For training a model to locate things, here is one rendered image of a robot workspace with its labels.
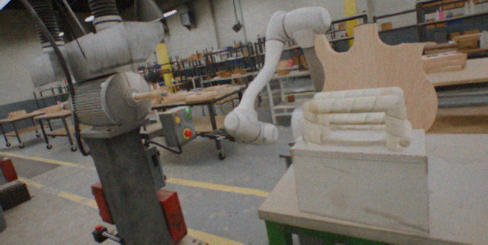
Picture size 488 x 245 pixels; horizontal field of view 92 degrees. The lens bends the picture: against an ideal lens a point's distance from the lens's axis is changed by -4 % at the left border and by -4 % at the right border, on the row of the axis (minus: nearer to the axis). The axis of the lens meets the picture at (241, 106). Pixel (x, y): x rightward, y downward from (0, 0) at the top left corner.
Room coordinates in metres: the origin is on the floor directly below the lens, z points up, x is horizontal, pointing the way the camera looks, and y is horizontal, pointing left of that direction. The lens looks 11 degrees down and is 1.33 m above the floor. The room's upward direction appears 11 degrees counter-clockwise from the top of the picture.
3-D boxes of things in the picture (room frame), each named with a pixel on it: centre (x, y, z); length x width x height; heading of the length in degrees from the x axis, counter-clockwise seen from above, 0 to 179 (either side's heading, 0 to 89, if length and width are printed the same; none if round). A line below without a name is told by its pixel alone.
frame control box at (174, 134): (1.42, 0.45, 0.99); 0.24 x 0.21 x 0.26; 57
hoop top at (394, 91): (0.56, -0.27, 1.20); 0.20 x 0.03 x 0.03; 54
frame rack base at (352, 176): (0.54, -0.25, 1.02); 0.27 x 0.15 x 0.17; 55
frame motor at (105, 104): (1.27, 0.65, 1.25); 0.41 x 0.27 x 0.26; 57
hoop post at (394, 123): (0.45, -0.29, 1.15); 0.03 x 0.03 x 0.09
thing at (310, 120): (0.55, -0.15, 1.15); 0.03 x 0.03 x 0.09
